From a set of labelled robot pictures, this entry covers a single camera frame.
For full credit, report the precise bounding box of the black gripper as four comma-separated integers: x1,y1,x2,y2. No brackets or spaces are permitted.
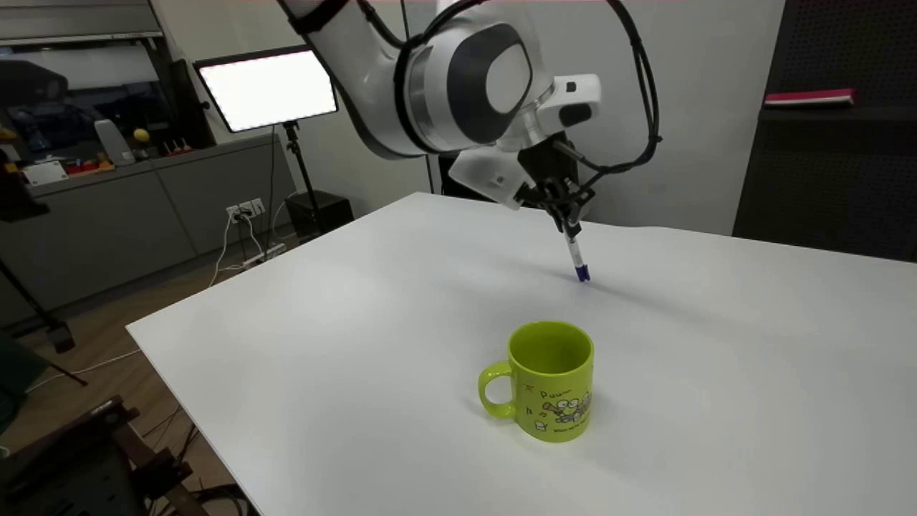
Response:
515,134,597,229

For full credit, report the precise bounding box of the white marker with blue cap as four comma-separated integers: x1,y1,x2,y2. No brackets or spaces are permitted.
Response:
568,229,589,282

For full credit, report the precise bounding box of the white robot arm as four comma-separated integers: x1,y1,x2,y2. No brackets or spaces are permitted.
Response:
277,0,601,236

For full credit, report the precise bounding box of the green ceramic mug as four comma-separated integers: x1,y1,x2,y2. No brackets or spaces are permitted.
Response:
475,322,592,444

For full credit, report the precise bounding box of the black shelf column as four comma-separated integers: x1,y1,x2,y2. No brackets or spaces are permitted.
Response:
734,0,917,262

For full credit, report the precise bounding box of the black light stand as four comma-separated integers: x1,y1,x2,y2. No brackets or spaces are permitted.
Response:
284,120,324,239

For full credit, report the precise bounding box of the pink book on shelf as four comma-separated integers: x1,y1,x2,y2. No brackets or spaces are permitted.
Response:
761,90,854,109

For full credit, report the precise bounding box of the bright led light panel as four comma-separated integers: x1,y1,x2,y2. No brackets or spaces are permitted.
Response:
195,50,339,132

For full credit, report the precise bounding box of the grey cabinet counter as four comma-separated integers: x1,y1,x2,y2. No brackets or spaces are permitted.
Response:
0,134,291,311

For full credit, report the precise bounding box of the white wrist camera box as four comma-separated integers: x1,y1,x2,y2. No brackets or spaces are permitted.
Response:
538,76,601,130

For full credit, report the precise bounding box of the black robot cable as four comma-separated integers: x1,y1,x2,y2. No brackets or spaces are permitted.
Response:
569,0,664,180

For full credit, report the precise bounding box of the white wall power socket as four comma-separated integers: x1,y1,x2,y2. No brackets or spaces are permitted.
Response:
225,199,267,220

